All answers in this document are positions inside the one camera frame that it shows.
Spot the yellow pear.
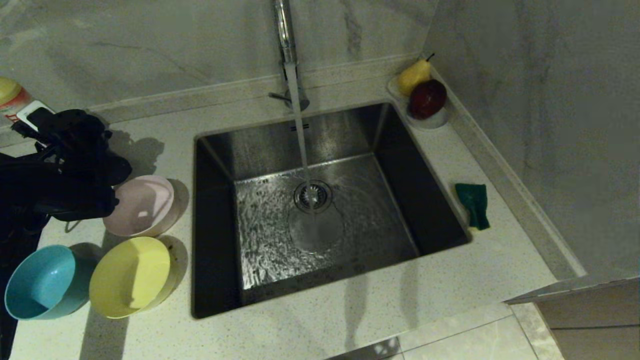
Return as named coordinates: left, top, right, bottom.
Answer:
left=397, top=53, right=435, bottom=97

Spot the stainless steel sink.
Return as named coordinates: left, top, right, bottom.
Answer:
left=191, top=102, right=472, bottom=319

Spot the black induction cooktop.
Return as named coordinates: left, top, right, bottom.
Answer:
left=0, top=225, right=43, bottom=360

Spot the chrome faucet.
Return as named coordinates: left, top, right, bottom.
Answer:
left=268, top=0, right=311, bottom=112

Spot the round metal drain strainer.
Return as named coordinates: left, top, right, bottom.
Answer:
left=294, top=180, right=334, bottom=215

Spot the dark red apple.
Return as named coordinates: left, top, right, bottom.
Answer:
left=407, top=79, right=448, bottom=121

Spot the small white dish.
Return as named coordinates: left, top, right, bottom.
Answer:
left=386, top=75, right=450, bottom=131

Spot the yellow plastic bowl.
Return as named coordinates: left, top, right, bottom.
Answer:
left=89, top=236, right=179, bottom=319

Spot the blue plastic bowl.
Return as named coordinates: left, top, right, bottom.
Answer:
left=4, top=244, right=96, bottom=321

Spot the yellow green sponge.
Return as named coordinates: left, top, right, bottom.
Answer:
left=454, top=182, right=491, bottom=231

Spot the orange dish soap bottle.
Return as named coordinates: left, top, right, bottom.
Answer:
left=0, top=76, right=57, bottom=133

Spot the pink plastic bowl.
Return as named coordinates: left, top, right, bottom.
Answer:
left=103, top=175, right=182, bottom=237

